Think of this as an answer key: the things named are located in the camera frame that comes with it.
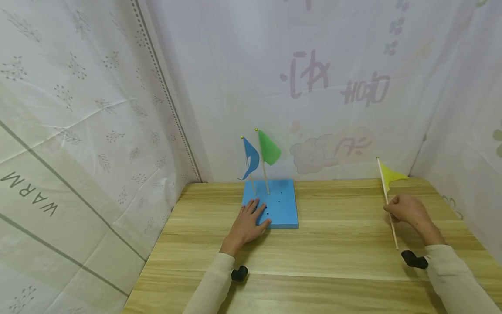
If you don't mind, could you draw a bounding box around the person's right hand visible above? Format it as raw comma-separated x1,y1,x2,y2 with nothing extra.
383,194,447,246

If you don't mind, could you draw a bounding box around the person's left hand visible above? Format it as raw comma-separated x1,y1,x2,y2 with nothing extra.
219,198,272,257

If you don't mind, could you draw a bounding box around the blue foam block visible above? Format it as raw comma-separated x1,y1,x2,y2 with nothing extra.
241,178,299,229

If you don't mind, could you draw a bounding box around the yellow flag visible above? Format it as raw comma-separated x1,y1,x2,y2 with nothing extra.
376,157,409,250

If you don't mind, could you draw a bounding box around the person's left forearm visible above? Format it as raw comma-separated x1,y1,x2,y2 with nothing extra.
181,252,236,314

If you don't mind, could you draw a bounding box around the person's right forearm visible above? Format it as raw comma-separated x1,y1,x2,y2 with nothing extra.
424,244,502,314

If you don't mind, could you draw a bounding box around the blue flag on stick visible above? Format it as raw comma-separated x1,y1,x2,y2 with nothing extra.
237,136,261,196

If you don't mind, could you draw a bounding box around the green flag on stick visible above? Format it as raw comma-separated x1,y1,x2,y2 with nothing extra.
254,128,282,195

